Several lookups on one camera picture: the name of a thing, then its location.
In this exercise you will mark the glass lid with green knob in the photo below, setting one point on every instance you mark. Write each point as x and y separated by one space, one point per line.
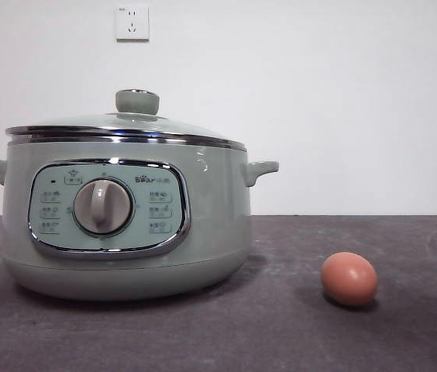
137 101

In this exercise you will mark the brown egg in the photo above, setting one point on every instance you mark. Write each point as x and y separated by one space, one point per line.
349 280

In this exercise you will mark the pale green electric cooking pot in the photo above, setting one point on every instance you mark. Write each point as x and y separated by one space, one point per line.
210 217

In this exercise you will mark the white wall socket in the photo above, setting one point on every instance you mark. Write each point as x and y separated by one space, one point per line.
133 23

